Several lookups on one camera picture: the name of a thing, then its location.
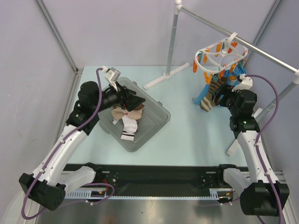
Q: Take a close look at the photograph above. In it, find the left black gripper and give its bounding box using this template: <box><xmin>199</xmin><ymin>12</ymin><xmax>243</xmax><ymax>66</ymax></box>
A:
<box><xmin>92</xmin><ymin>81</ymin><xmax>145</xmax><ymax>113</ymax></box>

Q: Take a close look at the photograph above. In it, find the brown striped sock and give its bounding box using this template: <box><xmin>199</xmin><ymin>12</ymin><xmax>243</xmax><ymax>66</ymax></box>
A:
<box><xmin>200</xmin><ymin>77</ymin><xmax>228</xmax><ymax>112</ymax></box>
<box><xmin>134</xmin><ymin>104</ymin><xmax>145</xmax><ymax>111</ymax></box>

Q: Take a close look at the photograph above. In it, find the beige sock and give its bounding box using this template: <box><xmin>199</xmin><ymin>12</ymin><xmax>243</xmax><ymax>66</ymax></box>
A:
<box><xmin>111</xmin><ymin>107</ymin><xmax>128</xmax><ymax>120</ymax></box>

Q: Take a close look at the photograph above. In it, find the white black striped sock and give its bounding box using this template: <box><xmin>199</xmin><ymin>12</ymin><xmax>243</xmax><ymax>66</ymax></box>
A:
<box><xmin>121</xmin><ymin>132</ymin><xmax>135</xmax><ymax>141</ymax></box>

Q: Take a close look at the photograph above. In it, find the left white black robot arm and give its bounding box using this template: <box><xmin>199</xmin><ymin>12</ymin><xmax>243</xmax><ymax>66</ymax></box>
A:
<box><xmin>19</xmin><ymin>81</ymin><xmax>146</xmax><ymax>211</ymax></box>

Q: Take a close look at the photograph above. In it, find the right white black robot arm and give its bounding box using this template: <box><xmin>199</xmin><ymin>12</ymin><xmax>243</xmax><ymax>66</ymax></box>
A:
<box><xmin>212</xmin><ymin>84</ymin><xmax>290</xmax><ymax>217</ymax></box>

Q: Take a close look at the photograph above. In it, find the white round clip hanger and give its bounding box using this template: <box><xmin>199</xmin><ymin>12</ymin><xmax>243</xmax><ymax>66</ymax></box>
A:
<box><xmin>194</xmin><ymin>32</ymin><xmax>249</xmax><ymax>74</ymax></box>

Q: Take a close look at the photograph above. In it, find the blue cartoon print sock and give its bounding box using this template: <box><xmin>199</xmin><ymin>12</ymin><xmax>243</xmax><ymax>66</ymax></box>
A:
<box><xmin>192</xmin><ymin>65</ymin><xmax>247</xmax><ymax>112</ymax></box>

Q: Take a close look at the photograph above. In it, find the orange clothes clip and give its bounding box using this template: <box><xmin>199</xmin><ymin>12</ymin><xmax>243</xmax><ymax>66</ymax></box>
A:
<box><xmin>204</xmin><ymin>71</ymin><xmax>212</xmax><ymax>84</ymax></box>
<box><xmin>192</xmin><ymin>56</ymin><xmax>201</xmax><ymax>73</ymax></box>

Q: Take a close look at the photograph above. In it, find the clear grey plastic bin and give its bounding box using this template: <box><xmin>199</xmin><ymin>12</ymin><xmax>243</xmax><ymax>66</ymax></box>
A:
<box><xmin>99</xmin><ymin>77</ymin><xmax>171</xmax><ymax>152</ymax></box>

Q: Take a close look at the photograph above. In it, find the white metal drying rack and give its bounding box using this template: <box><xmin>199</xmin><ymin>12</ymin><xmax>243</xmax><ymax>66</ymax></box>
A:
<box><xmin>143</xmin><ymin>0</ymin><xmax>299</xmax><ymax>156</ymax></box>

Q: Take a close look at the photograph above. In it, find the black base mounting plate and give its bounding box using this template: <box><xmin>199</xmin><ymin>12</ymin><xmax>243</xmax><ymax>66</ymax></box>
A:
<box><xmin>63</xmin><ymin>164</ymin><xmax>250</xmax><ymax>198</ymax></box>

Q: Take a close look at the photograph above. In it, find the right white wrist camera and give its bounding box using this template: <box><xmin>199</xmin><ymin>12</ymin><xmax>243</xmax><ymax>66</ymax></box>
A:
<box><xmin>232</xmin><ymin>74</ymin><xmax>253</xmax><ymax>92</ymax></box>

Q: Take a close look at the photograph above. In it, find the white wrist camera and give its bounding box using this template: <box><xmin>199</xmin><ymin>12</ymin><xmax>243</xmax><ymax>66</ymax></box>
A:
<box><xmin>232</xmin><ymin>74</ymin><xmax>253</xmax><ymax>92</ymax></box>
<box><xmin>102</xmin><ymin>66</ymin><xmax>121</xmax><ymax>91</ymax></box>

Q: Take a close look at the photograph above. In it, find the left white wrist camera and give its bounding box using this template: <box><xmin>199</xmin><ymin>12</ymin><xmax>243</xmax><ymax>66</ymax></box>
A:
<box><xmin>102</xmin><ymin>66</ymin><xmax>121</xmax><ymax>91</ymax></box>

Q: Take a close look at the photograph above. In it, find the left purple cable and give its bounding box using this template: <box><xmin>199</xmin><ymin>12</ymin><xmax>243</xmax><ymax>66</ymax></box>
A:
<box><xmin>21</xmin><ymin>67</ymin><xmax>115</xmax><ymax>220</ymax></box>

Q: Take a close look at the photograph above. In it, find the purple cable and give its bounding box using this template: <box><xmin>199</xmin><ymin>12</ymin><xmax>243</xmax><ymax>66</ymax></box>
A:
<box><xmin>21</xmin><ymin>67</ymin><xmax>115</xmax><ymax>220</ymax></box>
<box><xmin>242</xmin><ymin>74</ymin><xmax>286</xmax><ymax>224</ymax></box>

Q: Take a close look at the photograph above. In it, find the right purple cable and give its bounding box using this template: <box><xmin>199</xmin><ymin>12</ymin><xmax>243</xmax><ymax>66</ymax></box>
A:
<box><xmin>242</xmin><ymin>74</ymin><xmax>286</xmax><ymax>224</ymax></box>

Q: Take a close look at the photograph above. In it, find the white slotted cable duct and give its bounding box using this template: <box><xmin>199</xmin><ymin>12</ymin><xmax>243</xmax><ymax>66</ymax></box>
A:
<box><xmin>65</xmin><ymin>189</ymin><xmax>106</xmax><ymax>200</ymax></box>

